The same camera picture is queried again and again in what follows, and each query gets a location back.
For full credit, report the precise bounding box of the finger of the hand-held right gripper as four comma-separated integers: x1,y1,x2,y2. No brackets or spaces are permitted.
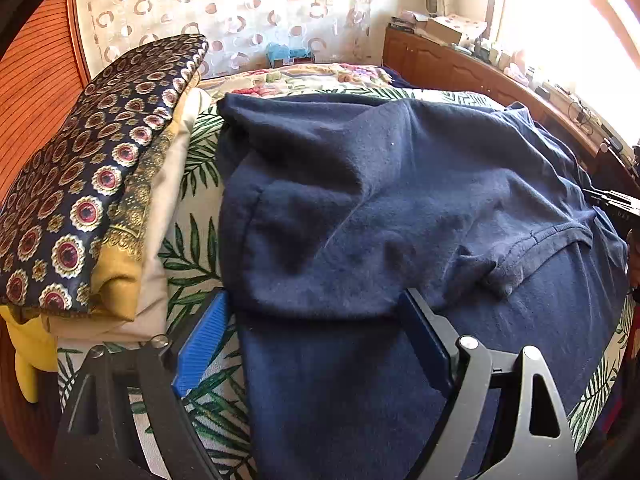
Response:
581,187,640,209

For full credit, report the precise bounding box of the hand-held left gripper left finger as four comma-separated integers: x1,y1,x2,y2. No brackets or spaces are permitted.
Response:
50,290,231,480

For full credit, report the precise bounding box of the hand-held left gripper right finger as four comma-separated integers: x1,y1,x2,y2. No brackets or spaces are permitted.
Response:
397,287,581,480

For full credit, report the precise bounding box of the navy printed t-shirt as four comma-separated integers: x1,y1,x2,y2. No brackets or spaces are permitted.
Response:
215,91,632,480

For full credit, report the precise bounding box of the person's right hand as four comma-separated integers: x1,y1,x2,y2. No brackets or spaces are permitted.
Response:
626,229,640,302

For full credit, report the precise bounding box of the leaf-print bed sheet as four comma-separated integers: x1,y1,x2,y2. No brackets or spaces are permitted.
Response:
55,85,640,480

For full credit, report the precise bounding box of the beige and gold folded cloth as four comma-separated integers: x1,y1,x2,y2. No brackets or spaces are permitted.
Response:
50,72,213,351

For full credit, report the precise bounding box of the yellow cloth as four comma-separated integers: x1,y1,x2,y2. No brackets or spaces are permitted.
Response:
0,305,61,405

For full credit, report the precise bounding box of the bright window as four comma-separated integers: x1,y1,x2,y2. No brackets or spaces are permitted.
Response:
492,0,640,126

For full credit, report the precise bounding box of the wooden sideboard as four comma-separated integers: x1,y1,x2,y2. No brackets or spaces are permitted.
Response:
382,25,640,196

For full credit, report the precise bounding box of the navy medallion-pattern pillow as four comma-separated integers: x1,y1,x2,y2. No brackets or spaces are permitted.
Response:
0,34,210,323

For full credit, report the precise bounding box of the cardboard box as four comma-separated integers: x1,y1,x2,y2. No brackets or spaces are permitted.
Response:
425,12,488,46

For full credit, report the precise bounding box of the stack of books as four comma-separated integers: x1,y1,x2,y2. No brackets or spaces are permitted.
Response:
389,10,428,36

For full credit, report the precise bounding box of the floral blanket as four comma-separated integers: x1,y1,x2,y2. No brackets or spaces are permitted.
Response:
200,62,401,98

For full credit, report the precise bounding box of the teal cloth item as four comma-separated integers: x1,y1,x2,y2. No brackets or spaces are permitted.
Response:
265,42,313,66

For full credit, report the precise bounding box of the wooden louvred wardrobe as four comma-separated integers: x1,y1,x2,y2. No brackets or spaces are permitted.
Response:
0,0,93,201

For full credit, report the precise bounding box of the sheer circle-pattern curtain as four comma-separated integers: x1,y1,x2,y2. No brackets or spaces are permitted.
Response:
75,0,401,78

